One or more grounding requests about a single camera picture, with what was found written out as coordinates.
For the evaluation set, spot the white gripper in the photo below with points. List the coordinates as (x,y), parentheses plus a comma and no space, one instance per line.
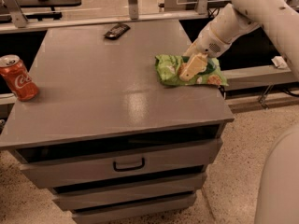
(207,43)

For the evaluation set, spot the green rice chip bag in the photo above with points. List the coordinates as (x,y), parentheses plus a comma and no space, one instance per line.
(168,68)

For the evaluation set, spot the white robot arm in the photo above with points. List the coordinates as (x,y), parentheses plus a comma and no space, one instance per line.
(278,197)

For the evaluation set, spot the red coke can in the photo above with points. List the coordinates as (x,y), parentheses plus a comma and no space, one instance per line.
(15,74)

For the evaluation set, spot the dark snack bar wrapper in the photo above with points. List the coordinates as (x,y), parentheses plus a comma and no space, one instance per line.
(117,31)

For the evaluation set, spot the white crumpled packet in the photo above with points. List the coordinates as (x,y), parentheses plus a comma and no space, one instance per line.
(279,62)

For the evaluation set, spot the grey drawer cabinet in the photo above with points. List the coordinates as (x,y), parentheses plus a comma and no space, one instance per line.
(99,96)

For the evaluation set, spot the middle grey drawer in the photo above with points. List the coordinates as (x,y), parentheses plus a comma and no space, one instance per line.
(130,191)

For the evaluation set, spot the grey drawer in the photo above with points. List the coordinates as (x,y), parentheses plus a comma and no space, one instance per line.
(180,201)
(85,169)
(130,191)

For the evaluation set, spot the bottom grey drawer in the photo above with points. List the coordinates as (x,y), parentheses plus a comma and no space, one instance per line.
(180,201)

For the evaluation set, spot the top grey drawer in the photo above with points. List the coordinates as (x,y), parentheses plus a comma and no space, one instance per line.
(85,169)

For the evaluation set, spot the grey metal railing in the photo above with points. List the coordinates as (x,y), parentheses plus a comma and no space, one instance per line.
(91,12)

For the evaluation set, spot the black drawer handle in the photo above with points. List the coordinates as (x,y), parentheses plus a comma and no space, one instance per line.
(128,166)

